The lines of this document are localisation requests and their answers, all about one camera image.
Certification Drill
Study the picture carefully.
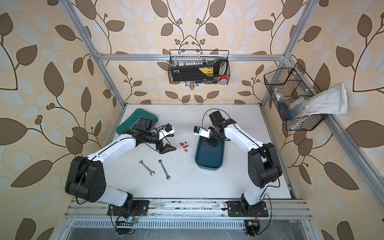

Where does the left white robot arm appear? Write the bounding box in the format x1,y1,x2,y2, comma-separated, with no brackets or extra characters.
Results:
65,118,176,212

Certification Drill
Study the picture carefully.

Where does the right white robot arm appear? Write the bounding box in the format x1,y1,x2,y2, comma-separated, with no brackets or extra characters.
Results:
200,109,283,216

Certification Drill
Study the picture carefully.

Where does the dark teal storage box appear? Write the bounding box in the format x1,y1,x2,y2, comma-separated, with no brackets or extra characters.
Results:
195,136,225,171

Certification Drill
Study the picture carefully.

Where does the silver combination wrench left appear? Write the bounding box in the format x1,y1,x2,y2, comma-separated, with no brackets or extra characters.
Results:
139,160,155,176

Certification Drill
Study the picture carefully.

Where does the silver combination wrench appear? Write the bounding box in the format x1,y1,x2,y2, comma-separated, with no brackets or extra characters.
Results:
159,160,171,180
139,160,155,176

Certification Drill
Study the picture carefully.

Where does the silver combination wrench right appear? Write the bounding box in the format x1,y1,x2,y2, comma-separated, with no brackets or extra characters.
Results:
159,160,171,180

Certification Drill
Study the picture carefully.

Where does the red round tape measure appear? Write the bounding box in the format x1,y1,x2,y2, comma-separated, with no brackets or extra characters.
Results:
219,76,229,85

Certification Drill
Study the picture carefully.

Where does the black yellow tool case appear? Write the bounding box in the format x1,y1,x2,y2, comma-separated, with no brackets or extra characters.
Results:
168,59,231,85

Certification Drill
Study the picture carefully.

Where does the black tape roll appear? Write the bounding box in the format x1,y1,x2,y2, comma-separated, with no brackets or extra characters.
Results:
279,102,291,121

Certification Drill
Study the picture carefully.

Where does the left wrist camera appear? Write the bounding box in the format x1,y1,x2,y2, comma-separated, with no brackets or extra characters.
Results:
159,124,175,140

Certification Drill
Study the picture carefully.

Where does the black wire basket back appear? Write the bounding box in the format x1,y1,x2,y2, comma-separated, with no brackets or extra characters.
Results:
168,49,231,85

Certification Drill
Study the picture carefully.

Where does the black wire basket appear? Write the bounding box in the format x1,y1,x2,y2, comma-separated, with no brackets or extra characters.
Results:
264,64,328,131
168,49,231,85

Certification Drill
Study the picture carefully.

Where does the black wire basket right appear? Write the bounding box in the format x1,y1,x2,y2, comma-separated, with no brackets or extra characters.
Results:
264,64,328,131

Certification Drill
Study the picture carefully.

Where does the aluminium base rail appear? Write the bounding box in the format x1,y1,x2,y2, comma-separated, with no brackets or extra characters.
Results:
62,197,314,221

